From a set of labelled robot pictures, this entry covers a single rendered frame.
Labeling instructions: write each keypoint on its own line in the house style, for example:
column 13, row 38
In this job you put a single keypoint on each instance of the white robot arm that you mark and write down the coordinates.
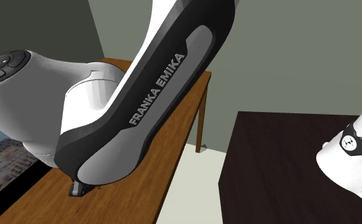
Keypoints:
column 41, row 102

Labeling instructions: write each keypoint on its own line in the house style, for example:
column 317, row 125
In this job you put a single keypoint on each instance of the window with city view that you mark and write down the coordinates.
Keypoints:
column 4, row 164

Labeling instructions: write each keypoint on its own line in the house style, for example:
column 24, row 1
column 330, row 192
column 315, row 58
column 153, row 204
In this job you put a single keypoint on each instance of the brown wooden table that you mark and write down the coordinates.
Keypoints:
column 131, row 201

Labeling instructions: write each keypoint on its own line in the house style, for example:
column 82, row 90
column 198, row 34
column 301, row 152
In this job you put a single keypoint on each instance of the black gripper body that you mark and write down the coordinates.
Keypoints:
column 77, row 190

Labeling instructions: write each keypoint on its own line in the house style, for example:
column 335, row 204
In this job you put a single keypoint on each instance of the dark brown robot stand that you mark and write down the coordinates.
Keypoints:
column 277, row 164

